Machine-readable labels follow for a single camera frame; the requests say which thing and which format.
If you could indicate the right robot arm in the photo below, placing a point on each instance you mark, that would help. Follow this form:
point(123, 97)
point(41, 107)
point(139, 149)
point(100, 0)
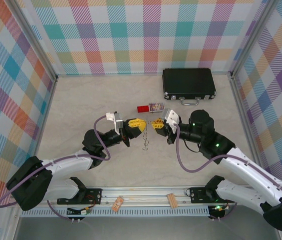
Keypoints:
point(240, 170)

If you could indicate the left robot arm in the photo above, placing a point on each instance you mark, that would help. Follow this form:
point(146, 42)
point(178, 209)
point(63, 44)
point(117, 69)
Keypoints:
point(66, 162)

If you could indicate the red toy brick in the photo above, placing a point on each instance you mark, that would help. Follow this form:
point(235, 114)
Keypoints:
point(142, 109)

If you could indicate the playing card box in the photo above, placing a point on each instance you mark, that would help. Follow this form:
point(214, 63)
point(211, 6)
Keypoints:
point(157, 107)

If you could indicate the black briefcase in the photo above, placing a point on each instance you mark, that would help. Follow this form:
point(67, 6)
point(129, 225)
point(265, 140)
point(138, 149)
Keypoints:
point(188, 81)

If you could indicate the small wooden mousetrap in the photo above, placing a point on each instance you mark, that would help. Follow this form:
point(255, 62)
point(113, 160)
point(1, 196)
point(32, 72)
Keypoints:
point(117, 203)

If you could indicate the yellow power connector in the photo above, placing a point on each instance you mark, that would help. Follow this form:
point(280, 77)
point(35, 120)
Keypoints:
point(85, 212)

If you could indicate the small wooden block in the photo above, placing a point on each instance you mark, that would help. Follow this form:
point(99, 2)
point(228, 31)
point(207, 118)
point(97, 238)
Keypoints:
point(172, 200)

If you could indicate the grey metal sheet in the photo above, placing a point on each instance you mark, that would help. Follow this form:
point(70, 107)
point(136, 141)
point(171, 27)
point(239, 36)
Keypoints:
point(143, 228)

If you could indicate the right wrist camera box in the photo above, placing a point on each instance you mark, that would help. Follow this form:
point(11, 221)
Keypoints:
point(170, 116)

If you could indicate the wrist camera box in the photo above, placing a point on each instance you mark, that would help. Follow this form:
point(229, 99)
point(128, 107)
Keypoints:
point(118, 122)
point(170, 116)

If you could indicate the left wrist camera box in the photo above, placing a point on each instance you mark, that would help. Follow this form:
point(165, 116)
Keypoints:
point(118, 122)

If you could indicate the aluminium side rail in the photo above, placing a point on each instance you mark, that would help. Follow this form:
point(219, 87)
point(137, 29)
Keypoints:
point(241, 110)
point(49, 105)

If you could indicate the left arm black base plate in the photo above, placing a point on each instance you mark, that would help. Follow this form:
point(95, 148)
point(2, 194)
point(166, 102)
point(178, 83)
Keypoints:
point(93, 195)

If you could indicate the aluminium mounting rail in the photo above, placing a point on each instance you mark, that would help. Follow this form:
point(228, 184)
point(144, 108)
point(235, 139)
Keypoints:
point(143, 193)

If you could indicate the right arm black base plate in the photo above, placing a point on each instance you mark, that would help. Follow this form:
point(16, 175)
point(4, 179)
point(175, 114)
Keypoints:
point(199, 195)

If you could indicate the aluminium frame post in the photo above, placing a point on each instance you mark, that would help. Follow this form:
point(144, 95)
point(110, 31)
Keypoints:
point(255, 37)
point(31, 37)

